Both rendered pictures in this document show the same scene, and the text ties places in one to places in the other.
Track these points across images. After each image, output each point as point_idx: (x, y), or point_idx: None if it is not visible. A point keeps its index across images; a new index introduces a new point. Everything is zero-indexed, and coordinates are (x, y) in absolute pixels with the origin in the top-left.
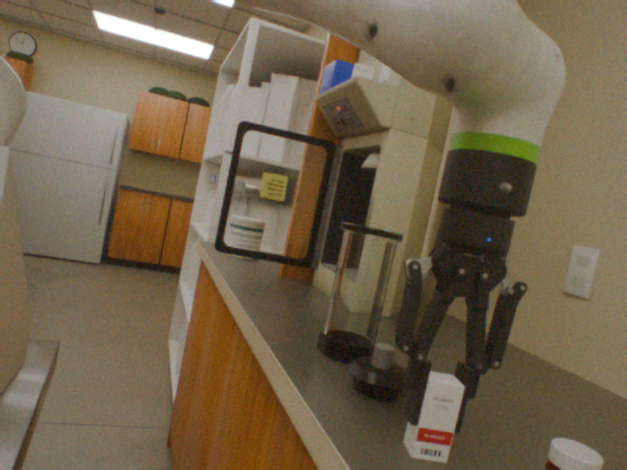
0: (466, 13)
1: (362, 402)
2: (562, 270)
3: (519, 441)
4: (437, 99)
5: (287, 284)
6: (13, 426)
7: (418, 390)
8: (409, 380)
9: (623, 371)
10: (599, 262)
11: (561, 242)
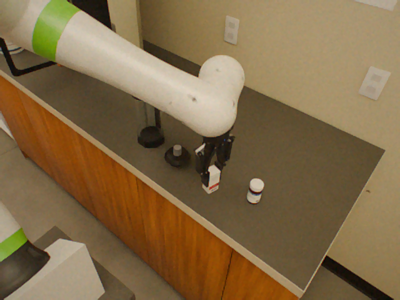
0: (224, 129)
1: (179, 173)
2: (222, 28)
3: (232, 157)
4: None
5: (72, 75)
6: (105, 275)
7: (207, 179)
8: (203, 178)
9: (253, 77)
10: (239, 26)
11: (219, 12)
